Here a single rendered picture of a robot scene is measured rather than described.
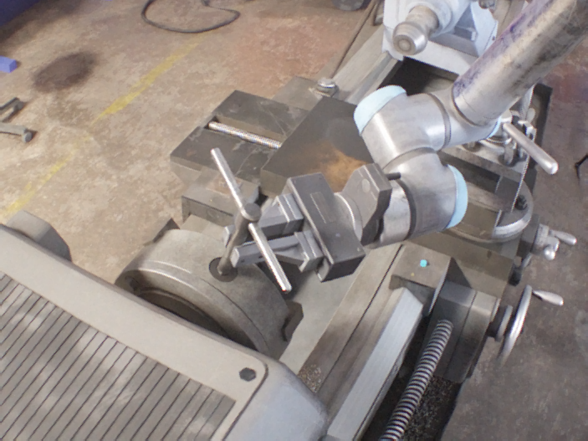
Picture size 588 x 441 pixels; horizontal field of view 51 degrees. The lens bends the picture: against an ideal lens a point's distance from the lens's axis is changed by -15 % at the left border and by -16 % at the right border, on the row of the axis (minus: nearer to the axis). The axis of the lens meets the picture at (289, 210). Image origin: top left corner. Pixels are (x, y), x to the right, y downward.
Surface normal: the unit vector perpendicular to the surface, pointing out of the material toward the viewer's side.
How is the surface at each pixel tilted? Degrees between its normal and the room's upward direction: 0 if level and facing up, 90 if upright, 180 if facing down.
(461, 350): 90
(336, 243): 18
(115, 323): 0
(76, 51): 0
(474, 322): 90
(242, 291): 35
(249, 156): 0
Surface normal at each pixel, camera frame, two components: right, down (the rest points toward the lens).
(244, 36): 0.04, -0.73
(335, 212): 0.29, -0.58
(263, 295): 0.67, -0.28
